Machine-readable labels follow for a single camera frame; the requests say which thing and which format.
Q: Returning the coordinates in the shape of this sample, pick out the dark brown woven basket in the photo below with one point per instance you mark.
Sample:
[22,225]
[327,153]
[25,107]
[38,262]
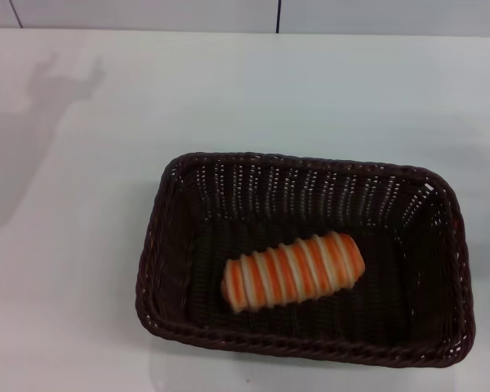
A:
[310,196]

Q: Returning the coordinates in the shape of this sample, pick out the orange striped bread roll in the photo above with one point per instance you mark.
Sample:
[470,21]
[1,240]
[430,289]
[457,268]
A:
[294,271]

